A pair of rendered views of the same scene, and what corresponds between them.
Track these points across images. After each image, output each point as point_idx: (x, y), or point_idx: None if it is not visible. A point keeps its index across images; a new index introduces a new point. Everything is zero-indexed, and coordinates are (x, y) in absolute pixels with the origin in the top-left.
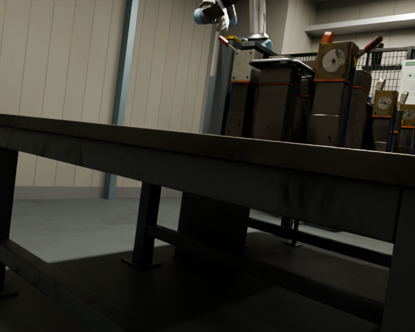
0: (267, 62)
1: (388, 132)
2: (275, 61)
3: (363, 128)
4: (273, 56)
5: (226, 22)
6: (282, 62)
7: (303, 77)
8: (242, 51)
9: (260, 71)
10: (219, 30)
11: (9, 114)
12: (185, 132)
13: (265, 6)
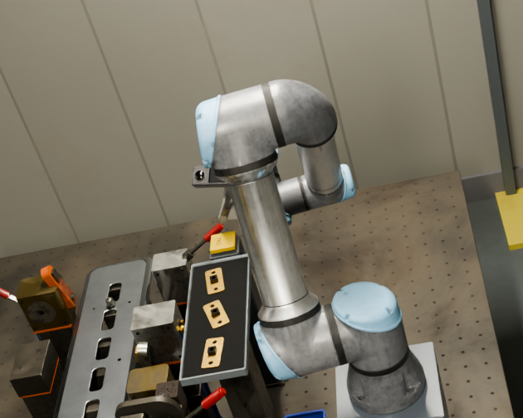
0: (130, 271)
1: None
2: (118, 271)
3: None
4: (165, 302)
5: (221, 211)
6: (109, 275)
7: (107, 330)
8: (173, 251)
9: (158, 289)
10: (237, 218)
11: (363, 188)
12: (117, 235)
13: (242, 235)
